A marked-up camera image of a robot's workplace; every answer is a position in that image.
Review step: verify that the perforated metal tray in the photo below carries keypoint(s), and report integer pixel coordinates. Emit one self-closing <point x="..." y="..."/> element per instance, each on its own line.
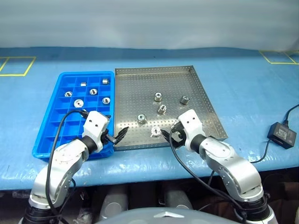
<point x="140" y="93"/>

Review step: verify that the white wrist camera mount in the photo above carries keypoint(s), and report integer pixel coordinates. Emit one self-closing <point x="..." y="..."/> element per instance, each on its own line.
<point x="94" y="123"/>
<point x="190" y="121"/>

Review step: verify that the black power adapter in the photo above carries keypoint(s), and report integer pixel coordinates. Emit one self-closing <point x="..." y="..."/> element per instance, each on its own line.
<point x="281" y="135"/>

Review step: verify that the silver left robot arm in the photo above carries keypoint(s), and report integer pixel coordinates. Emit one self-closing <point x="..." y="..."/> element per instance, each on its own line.
<point x="63" y="158"/>

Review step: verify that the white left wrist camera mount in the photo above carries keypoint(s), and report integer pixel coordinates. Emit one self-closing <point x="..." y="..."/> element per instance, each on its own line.
<point x="94" y="123"/>

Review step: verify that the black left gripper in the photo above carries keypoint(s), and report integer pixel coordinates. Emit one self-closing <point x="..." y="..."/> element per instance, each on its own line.
<point x="106" y="136"/>

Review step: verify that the blue plastic table cover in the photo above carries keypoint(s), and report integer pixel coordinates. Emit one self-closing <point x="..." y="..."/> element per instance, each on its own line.
<point x="245" y="93"/>

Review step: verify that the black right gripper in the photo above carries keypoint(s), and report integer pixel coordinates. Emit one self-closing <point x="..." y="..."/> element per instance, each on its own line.
<point x="177" y="142"/>

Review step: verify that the grey robot torso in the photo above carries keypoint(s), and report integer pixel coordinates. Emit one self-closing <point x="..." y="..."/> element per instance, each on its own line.
<point x="163" y="218"/>

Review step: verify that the blue compartment tray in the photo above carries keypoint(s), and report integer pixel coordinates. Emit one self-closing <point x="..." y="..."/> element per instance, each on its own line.
<point x="70" y="135"/>

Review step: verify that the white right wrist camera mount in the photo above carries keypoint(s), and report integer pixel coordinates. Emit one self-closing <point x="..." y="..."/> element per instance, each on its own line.
<point x="190" y="121"/>

